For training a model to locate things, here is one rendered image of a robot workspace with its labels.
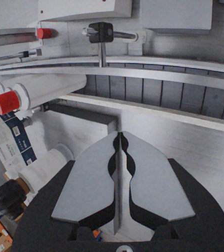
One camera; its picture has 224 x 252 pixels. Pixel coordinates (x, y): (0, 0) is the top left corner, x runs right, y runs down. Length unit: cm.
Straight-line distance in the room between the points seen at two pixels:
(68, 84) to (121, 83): 11
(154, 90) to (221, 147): 20
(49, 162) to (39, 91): 29
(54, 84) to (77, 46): 18
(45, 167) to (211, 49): 52
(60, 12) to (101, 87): 20
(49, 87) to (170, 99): 23
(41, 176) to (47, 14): 45
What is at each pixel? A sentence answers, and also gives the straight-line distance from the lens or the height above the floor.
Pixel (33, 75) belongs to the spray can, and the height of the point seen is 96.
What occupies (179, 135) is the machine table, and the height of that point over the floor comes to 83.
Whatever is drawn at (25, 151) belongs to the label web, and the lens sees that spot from 72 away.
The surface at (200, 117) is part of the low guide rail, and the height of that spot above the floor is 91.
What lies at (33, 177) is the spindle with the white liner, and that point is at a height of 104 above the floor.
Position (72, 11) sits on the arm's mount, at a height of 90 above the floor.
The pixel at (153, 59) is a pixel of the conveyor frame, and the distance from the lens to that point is 29.
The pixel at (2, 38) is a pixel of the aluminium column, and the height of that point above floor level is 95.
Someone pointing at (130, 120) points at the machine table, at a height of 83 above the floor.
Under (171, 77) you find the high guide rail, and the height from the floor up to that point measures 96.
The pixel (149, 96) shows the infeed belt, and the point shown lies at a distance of 30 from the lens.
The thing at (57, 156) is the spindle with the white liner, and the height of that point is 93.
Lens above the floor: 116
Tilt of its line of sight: 48 degrees down
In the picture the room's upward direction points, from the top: 129 degrees counter-clockwise
